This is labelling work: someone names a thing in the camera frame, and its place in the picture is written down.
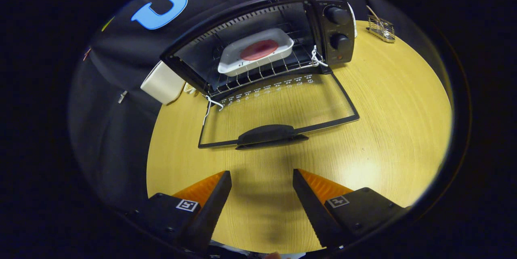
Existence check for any black backdrop cloth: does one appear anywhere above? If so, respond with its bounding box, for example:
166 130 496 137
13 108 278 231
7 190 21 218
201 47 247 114
68 0 404 211

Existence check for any black toaster oven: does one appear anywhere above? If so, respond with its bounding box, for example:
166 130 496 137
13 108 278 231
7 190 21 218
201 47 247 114
161 0 360 150

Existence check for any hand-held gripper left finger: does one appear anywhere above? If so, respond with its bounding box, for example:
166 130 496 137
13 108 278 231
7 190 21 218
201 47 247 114
125 170 233 253

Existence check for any metal wire basket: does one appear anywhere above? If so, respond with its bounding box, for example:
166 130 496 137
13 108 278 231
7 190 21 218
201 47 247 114
367 15 396 43

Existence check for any white square plate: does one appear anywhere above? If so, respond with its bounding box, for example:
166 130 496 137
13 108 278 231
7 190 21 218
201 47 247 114
218 28 294 77

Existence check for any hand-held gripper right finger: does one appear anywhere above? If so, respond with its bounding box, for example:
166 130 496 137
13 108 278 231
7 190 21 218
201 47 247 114
293 168 410 249

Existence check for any small white box appliance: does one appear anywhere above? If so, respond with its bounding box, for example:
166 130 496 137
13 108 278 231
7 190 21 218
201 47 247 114
140 61 186 105

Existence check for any pink round meat slice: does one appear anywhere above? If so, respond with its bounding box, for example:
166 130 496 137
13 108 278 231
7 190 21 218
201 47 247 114
240 40 279 61

